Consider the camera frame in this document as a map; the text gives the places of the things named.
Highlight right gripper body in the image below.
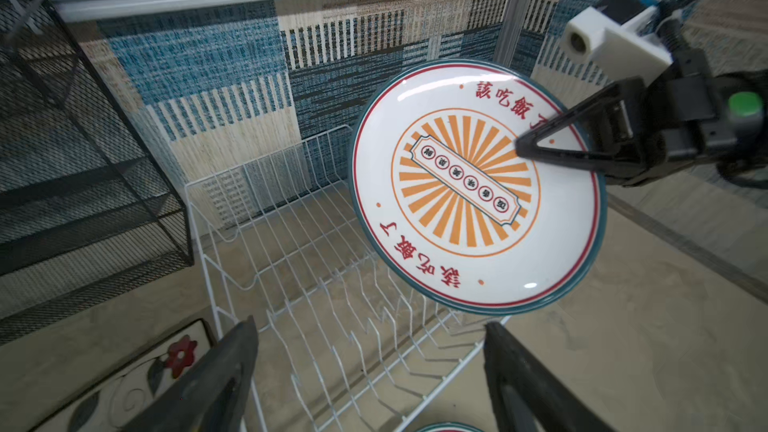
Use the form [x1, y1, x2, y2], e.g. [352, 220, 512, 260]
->
[623, 70, 767, 183]

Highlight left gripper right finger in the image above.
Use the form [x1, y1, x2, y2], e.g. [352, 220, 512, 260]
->
[483, 322, 612, 431]

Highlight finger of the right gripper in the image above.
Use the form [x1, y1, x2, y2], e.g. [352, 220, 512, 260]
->
[516, 143, 645, 185]
[521, 77, 646, 156]

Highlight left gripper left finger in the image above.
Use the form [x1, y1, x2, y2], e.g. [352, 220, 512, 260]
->
[124, 317, 259, 431]

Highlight white round plate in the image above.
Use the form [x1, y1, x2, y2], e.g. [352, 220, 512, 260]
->
[417, 422, 483, 432]
[348, 59, 607, 316]

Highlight black mesh shelf rack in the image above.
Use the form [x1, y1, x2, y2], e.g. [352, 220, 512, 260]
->
[1, 0, 193, 343]

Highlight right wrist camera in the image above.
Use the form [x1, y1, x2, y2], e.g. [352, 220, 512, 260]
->
[560, 0, 673, 85]

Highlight white wire dish rack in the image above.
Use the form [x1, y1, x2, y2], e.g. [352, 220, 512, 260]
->
[185, 126, 494, 431]

